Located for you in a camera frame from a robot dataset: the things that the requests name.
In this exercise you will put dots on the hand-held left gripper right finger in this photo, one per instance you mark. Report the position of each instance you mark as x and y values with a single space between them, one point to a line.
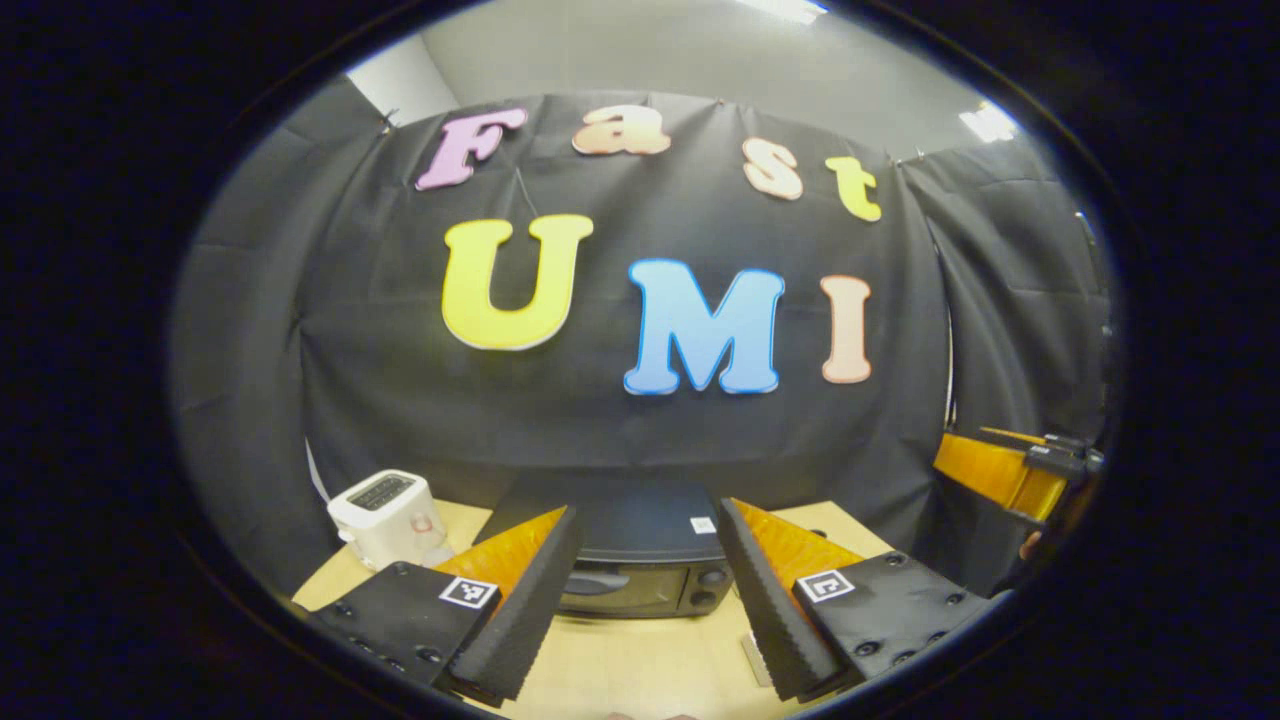
770 610

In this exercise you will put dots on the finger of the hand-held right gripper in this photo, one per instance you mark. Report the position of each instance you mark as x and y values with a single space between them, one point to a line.
1070 455
1000 475

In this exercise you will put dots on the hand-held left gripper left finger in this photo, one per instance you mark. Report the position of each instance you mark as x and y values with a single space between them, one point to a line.
525 610

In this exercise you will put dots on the black electric oven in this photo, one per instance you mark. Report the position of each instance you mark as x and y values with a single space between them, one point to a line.
640 520

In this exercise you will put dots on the small white rectangular plate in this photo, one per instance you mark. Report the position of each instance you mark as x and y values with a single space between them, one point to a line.
755 655

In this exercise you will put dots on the white toaster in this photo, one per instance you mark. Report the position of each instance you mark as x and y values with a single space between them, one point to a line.
385 510

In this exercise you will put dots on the black backdrop cloth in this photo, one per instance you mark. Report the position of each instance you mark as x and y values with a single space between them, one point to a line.
380 400

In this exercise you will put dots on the ceiling light panel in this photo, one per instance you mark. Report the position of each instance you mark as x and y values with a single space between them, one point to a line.
988 122

